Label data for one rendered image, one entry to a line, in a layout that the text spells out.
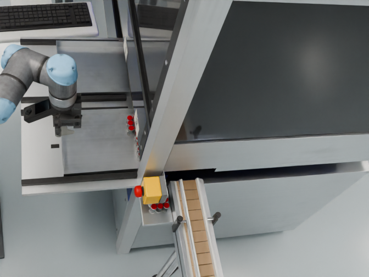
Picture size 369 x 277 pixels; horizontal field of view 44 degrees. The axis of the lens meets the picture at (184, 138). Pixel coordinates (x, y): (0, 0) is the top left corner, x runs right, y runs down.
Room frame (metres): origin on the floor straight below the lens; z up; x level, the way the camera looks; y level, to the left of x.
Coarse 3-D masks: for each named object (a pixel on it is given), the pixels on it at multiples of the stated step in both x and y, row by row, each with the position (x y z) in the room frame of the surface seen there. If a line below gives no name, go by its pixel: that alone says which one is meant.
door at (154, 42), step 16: (144, 0) 1.05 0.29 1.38; (160, 0) 0.92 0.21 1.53; (176, 0) 0.81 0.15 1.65; (144, 16) 1.02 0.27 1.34; (160, 16) 0.89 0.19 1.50; (176, 16) 0.79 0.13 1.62; (144, 32) 0.99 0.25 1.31; (160, 32) 0.86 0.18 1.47; (144, 48) 0.96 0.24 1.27; (160, 48) 0.83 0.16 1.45; (144, 64) 0.93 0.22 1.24; (160, 64) 0.81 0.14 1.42
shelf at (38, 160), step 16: (32, 48) 1.05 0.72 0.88; (48, 48) 1.09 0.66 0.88; (32, 96) 0.85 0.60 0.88; (32, 128) 0.73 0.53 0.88; (48, 128) 0.75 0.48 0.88; (32, 144) 0.67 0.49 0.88; (48, 144) 0.69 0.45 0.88; (32, 160) 0.61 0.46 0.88; (48, 160) 0.63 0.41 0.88; (32, 176) 0.56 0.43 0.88; (48, 176) 0.58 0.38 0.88; (32, 192) 0.50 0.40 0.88; (48, 192) 0.53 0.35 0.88; (64, 192) 0.55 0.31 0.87
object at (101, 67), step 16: (64, 48) 1.12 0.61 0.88; (80, 48) 1.15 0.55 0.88; (96, 48) 1.18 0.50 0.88; (112, 48) 1.22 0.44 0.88; (80, 64) 1.08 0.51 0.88; (96, 64) 1.11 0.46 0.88; (112, 64) 1.14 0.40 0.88; (80, 80) 1.00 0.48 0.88; (96, 80) 1.04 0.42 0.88; (112, 80) 1.07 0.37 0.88; (128, 80) 1.10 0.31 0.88; (128, 96) 1.03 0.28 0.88
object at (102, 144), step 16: (96, 112) 0.89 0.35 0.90; (112, 112) 0.92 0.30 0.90; (128, 112) 0.95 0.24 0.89; (80, 128) 0.81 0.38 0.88; (96, 128) 0.83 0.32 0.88; (112, 128) 0.86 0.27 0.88; (64, 144) 0.72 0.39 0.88; (80, 144) 0.74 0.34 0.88; (96, 144) 0.77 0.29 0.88; (112, 144) 0.80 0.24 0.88; (128, 144) 0.83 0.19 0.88; (64, 160) 0.66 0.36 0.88; (80, 160) 0.68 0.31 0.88; (96, 160) 0.71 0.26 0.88; (112, 160) 0.74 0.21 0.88; (128, 160) 0.76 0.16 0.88
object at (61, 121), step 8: (80, 96) 0.68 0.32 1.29; (72, 104) 0.64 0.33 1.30; (80, 104) 0.66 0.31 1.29; (64, 112) 0.64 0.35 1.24; (72, 112) 0.65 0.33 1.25; (80, 112) 0.66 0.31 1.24; (56, 120) 0.61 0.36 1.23; (64, 120) 0.62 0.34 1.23; (72, 120) 0.63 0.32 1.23; (80, 120) 0.65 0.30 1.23
